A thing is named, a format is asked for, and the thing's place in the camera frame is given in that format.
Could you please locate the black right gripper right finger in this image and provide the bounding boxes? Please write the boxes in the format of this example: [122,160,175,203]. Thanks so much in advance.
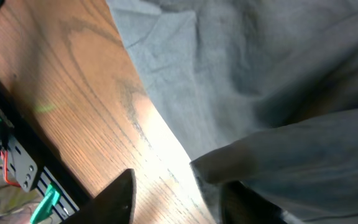
[220,181,287,224]

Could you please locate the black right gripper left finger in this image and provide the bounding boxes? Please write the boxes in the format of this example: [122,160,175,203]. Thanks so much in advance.
[63,169,136,224]

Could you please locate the grey shorts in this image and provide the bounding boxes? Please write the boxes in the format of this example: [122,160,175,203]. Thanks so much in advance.
[108,1,358,223]

